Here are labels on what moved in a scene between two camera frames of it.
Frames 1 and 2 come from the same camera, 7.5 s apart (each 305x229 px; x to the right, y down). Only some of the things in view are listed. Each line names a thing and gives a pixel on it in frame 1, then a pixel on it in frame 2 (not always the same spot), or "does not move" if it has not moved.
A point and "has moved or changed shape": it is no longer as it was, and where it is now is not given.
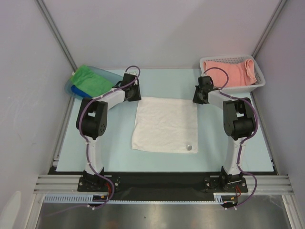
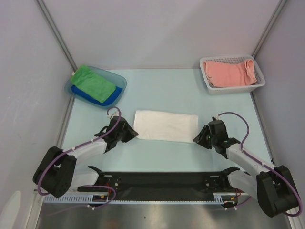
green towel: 84,79 does not move
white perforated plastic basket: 260,80 does not move
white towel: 166,125 has moved or changed shape
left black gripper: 137,97 → 131,133
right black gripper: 198,96 → 205,136
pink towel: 239,73 does not move
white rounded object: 9,213 does not move
